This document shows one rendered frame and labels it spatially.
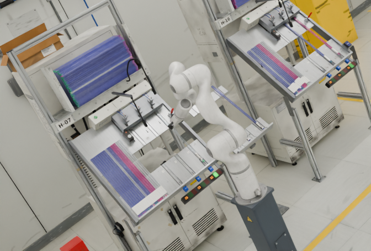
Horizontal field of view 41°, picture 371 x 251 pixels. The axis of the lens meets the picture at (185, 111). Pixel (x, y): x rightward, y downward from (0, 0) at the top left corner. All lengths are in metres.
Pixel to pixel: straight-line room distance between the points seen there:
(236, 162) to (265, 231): 0.45
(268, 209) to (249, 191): 0.16
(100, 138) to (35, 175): 1.63
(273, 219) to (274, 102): 1.33
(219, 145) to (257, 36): 1.56
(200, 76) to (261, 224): 0.88
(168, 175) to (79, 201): 1.99
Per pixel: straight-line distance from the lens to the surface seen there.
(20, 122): 4.76
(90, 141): 3.35
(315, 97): 4.30
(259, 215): 2.82
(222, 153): 2.61
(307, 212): 3.76
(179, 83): 2.58
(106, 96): 3.39
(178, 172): 3.24
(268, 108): 3.99
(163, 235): 3.61
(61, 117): 3.29
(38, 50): 3.55
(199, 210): 3.72
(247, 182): 2.75
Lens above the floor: 2.24
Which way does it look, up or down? 21 degrees down
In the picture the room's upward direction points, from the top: 25 degrees counter-clockwise
